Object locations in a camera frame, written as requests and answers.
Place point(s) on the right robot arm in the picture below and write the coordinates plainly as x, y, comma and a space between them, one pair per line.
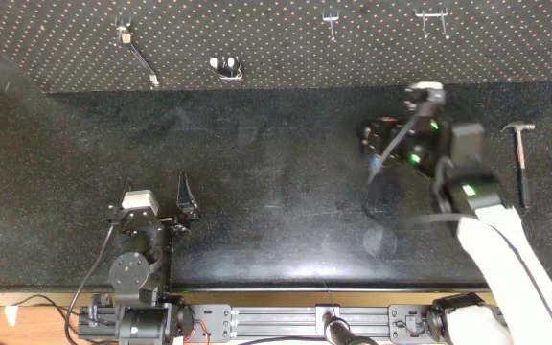
511, 268

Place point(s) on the metal hook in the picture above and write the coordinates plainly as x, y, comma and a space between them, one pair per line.
331, 20
122, 22
235, 76
431, 14

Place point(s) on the roll of blue tape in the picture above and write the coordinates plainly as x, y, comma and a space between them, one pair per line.
375, 164

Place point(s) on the wrench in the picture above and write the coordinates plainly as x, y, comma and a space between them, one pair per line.
138, 55

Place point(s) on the black pegboard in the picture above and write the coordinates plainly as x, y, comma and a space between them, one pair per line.
276, 43

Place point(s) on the white tape piece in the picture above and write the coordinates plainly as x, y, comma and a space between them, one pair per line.
11, 314

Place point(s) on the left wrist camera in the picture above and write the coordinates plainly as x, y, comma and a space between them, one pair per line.
139, 200

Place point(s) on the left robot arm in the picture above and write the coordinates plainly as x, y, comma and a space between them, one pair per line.
130, 270

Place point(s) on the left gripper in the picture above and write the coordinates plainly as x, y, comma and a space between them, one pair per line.
142, 223

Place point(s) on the mounting rail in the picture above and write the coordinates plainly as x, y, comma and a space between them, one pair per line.
266, 321

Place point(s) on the hammer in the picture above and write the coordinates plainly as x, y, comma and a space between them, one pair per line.
520, 148

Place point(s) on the pliers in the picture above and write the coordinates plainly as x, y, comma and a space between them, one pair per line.
225, 64

